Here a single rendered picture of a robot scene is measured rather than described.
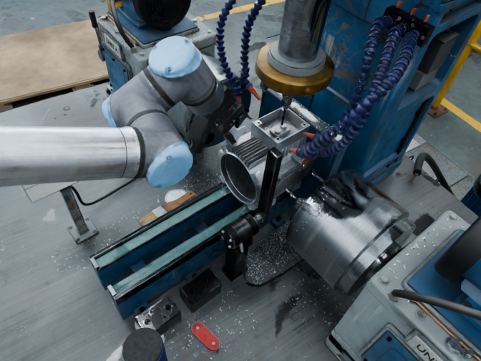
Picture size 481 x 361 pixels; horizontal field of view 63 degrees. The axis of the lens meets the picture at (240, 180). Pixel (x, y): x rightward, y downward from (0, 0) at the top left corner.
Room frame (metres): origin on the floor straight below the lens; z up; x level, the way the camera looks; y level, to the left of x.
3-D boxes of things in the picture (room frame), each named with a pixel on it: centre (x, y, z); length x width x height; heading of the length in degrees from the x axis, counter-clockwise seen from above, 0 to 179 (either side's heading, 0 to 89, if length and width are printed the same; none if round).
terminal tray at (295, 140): (0.79, -0.09, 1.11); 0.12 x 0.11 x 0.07; 135
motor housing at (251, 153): (0.76, -0.06, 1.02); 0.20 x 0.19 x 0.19; 135
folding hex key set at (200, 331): (0.33, 0.04, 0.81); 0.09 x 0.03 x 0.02; 54
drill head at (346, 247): (0.52, -0.30, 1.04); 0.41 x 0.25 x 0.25; 44
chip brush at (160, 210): (0.71, 0.22, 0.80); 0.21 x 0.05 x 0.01; 139
